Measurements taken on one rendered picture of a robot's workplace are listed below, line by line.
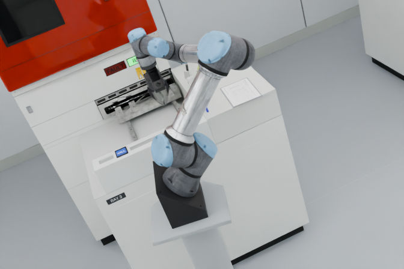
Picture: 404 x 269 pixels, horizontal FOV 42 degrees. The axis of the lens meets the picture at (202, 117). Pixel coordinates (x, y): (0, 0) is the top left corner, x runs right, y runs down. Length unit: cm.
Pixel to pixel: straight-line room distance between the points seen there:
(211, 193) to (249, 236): 71
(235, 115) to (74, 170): 110
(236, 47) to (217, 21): 277
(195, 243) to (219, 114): 58
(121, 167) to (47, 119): 69
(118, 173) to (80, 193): 82
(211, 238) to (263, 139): 58
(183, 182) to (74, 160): 114
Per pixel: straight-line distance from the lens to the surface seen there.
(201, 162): 199
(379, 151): 350
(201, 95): 183
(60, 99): 287
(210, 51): 177
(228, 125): 243
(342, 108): 392
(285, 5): 479
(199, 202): 210
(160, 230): 213
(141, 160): 238
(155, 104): 283
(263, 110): 247
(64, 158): 304
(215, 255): 231
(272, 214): 283
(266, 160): 261
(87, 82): 285
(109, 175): 239
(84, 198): 320
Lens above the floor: 223
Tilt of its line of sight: 32 degrees down
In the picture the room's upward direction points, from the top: 20 degrees counter-clockwise
